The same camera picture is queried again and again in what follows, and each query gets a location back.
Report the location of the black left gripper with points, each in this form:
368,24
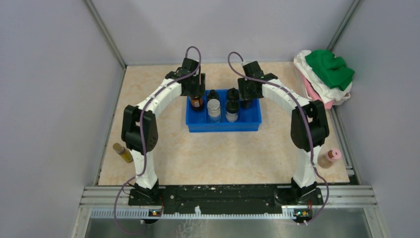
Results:
199,90

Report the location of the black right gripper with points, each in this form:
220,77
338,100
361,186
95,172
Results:
243,94

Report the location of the black pourer cap grain jar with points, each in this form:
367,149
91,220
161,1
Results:
232,94

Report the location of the red cap brown sauce bottle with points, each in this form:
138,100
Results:
196,103

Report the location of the silver cap white bead jar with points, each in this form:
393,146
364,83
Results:
214,110

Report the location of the blue plastic divided bin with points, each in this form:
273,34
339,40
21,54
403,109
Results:
198,121

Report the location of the yellow label oil bottle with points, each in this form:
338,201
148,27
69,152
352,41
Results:
122,152

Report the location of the pink cap bottle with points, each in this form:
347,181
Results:
327,160

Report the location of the white lid brown jar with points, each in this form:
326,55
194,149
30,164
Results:
246,104

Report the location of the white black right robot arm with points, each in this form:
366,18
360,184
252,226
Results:
309,125

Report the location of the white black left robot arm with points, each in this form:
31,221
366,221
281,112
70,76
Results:
139,127

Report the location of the white laundry basket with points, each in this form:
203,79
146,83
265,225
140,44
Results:
304,94

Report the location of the pink cloth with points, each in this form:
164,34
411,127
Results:
312,94

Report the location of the white cloth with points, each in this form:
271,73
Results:
334,96

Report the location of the green cloth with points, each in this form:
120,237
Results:
331,70

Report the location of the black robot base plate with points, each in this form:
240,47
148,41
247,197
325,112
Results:
284,194

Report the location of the aluminium frame rail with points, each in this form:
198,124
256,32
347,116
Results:
348,211

